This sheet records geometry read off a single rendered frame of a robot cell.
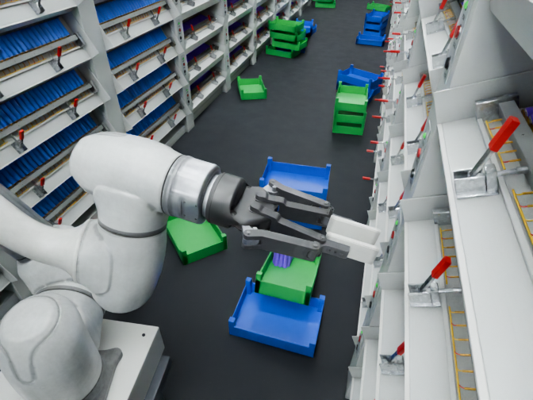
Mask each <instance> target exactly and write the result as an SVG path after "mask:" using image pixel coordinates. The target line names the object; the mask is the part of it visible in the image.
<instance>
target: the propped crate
mask: <svg viewBox="0 0 533 400"><path fill-rule="evenodd" d="M273 257H274V253H273V252H270V254H269V256H268V257H267V258H266V261H265V263H264V265H263V266H262V268H261V270H260V271H257V273H256V277H255V291H254V292H255V293H258V294H264V295H267V296H271V297H274V298H280V299H283V300H286V301H290V302H296V303H299V304H302V305H306V306H308V305H309V302H310V298H311V296H312V292H313V287H314V284H315V281H316V276H317V272H318V269H319V266H320V258H321V256H320V257H316V259H315V260H314V261H313V262H312V261H308V260H302V259H298V258H295V257H294V258H293V259H292V263H290V267H287V268H283V267H279V266H274V264H273Z"/></svg>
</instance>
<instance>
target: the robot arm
mask: <svg viewBox="0 0 533 400"><path fill-rule="evenodd" d="M69 169H70V173H71V175H72V176H73V178H74V179H75V181H76V182H77V183H78V184H79V185H80V187H81V188H82V189H84V191H86V192H87V193H89V194H92V195H93V199H94V202H95V205H96V207H97V211H98V219H88V220H87V221H86V222H84V223H83V224H82V225H80V226H78V227H76V228H74V227H73V226H71V225H51V224H50V223H48V222H47V221H46V220H45V219H43V218H42V217H41V216H40V215H39V214H38V213H36V212H35V211H34V210H33V209H31V208H30V207H29V206H27V205H26V204H25V203H24V202H23V201H22V200H20V199H19V198H18V197H17V196H16V195H15V194H13V193H12V192H11V191H9V190H8V189H7V188H6V187H4V186H3V185H2V184H1V183H0V249H1V250H3V251H4V252H6V253H7V254H9V255H10V256H12V257H13V258H14V259H16V260H17V273H18V275H19V277H20V278H21V279H22V280H23V281H24V282H25V284H26V286H27V287H28V288H29V290H30V291H31V293H32V294H33V296H30V297H28V298H26V299H24V300H22V301H20V302H19V303H18V304H16V305H15V306H13V307H12V308H11V309H10V310H9V311H8V312H7V313H6V315H5V316H4V317H3V319H2V320H1V321H0V370H1V372H2V374H3V375H4V376H5V378H6V380H7V381H8V382H9V384H10V385H11V387H12V388H13V389H15V391H16V392H17V393H18V394H19V395H20V396H21V397H22V398H23V399H24V400H106V399H107V397H108V393H109V389H110V387H111V383H112V381H113V377H114V373H115V371H116V368H117V365H118V364H119V362H120V360H121V358H122V356H123V353H122V351H121V349H120V348H111V349H107V350H98V349H99V347H100V339H101V330H102V320H103V316H104V313H105V311H109V312H111V313H127V312H131V311H133V310H136V309H138V308H140V307H141V306H142V305H143V304H145V303H146V302H147V301H148V299H149V298H150V297H151V295H152V294H153V292H154V290H155V287H156V285H157V282H158V280H159V277H160V274H161V272H162V269H163V262H164V258H165V253H166V246H167V221H168V218H169V216H172V217H178V218H181V219H183V220H186V221H190V222H193V223H195V224H202V223H204V222H205V221H206V220H207V222H209V223H212V224H214V225H219V226H221V227H224V228H226V229H230V228H231V227H233V226H234V227H235V228H237V229H238V230H239V231H240V232H242V235H243V239H242V247H243V248H245V249H258V248H259V249H262V250H266V251H269V252H275V253H278V254H283V255H286V256H292V257H295V258H298V259H302V260H308V261H312V262H313V261H314V260H315V259H316V257H320V256H321V253H322V252H324V253H327V254H330V255H333V256H337V257H339V258H343V259H346V258H347V257H348V258H351V259H353V260H357V261H360V262H363V263H368V264H370V265H371V264H373V262H374V260H375V258H376V256H377V254H378V253H379V247H377V246H374V245H375V243H376V241H377V239H378V237H379V235H380V233H381V230H380V229H376V228H374V227H371V226H368V225H364V224H360V223H358V222H355V221H353V220H351V219H349V218H346V217H341V216H339V215H336V214H334V213H333V211H334V208H333V207H332V206H330V202H328V201H325V200H323V199H321V198H317V197H315V196H312V195H310V194H306V193H304V192H301V191H299V190H295V189H293V188H291V187H287V186H284V185H283V184H281V183H280V182H279V181H277V180H276V179H270V180H269V184H268V185H267V186H265V187H251V186H249V185H248V184H247V183H246V180H245V179H244V178H241V177H239V176H235V175H231V174H228V173H225V172H223V173H221V169H220V167H219V166H217V165H216V164H213V163H208V162H205V161H203V160H198V159H195V158H193V157H192V156H185V155H183V154H181V153H178V152H176V151H175V150H173V149H172V148H170V147H169V146H167V145H165V144H162V143H159V142H157V141H154V140H150V139H148V138H144V137H138V136H135V135H131V134H126V133H116V132H101V133H95V134H91V135H89V136H86V137H83V138H82V139H81V140H80V141H79V142H78V143H77V144H76V146H75V147H74V149H73V151H72V153H71V157H70V160H69ZM278 205H279V208H278ZM329 206H330V207H329ZM287 219H288V220H287ZM289 220H291V221H289ZM292 221H299V222H303V223H307V224H310V225H318V226H322V227H327V228H326V233H327V234H326V236H325V235H323V234H320V233H318V232H315V231H313V230H311V229H308V228H306V227H304V226H302V225H299V224H297V223H294V222H292ZM313 241H314V242H313Z"/></svg>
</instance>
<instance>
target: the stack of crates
mask: <svg viewBox="0 0 533 400"><path fill-rule="evenodd" d="M330 169H331V164H327V167H326V168H323V167H312V166H305V165H299V164H292V163H281V162H274V161H272V157H270V156H268V159H267V165H266V169H265V171H264V173H263V177H262V178H260V179H259V186H260V187H265V186H267V185H268V184H269V180H270V179H276V180H277V181H279V182H280V183H281V184H283V185H284V186H287V187H291V188H293V189H295V190H299V191H301V192H304V193H306V194H310V195H312V196H315V197H317V198H321V199H323V200H325V201H326V197H327V192H328V181H329V175H330ZM289 221H291V220H289ZM292 222H294V223H297V224H299V225H302V226H304V227H306V228H309V229H319V230H322V226H318V225H310V224H307V223H303V222H299V221H292Z"/></svg>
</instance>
